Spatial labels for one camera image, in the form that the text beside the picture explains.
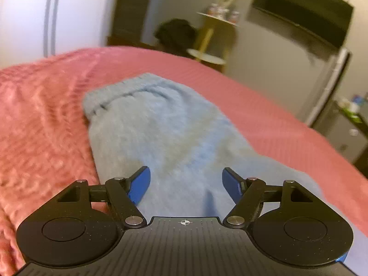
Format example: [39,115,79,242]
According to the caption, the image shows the grey sweat pants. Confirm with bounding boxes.
[82,72,354,227]

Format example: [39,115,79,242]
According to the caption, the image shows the pink ribbed bedspread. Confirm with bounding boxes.
[1,47,367,275]

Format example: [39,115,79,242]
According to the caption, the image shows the grey small cabinet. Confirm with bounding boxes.
[312,101,367,164]

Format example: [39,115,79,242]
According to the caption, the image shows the white standing air conditioner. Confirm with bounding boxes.
[303,47,352,127]

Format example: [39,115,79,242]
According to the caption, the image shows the yellow legged side table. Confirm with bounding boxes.
[187,11,238,73]

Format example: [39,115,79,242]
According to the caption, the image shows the black clothes pile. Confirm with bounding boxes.
[154,19,198,57]

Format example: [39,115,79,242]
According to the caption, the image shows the black wall television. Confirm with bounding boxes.
[253,0,353,49]

